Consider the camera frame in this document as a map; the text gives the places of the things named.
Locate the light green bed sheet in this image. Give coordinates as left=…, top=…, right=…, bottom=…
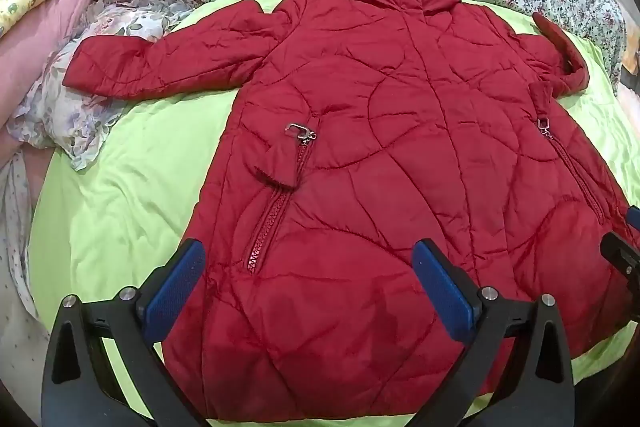
left=27, top=0, right=640, bottom=427

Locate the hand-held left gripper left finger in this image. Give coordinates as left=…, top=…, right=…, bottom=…
left=41, top=238, right=208, bottom=427

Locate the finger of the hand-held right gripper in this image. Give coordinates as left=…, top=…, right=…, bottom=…
left=599, top=204, right=640, bottom=279

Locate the white dotted cloth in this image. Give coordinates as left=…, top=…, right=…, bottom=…
left=0, top=152, right=53, bottom=408

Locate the red quilted coat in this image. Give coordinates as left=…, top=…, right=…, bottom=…
left=62, top=0, right=640, bottom=423

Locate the pink blanket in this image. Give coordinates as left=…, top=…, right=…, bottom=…
left=0, top=0, right=101, bottom=148

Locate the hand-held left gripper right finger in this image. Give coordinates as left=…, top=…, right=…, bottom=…
left=407, top=239, right=576, bottom=427

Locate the pale flowered cloth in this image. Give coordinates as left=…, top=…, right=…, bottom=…
left=7, top=2, right=191, bottom=172

